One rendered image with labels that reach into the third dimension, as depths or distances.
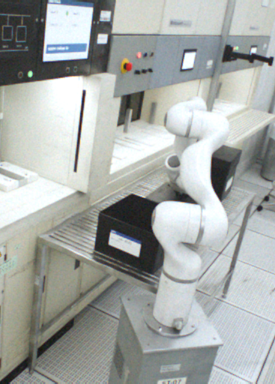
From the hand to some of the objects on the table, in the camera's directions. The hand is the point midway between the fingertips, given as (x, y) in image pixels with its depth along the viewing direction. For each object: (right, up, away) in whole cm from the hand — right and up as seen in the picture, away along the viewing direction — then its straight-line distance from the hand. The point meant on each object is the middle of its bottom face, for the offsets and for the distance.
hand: (182, 193), depth 228 cm
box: (+16, +2, +44) cm, 47 cm away
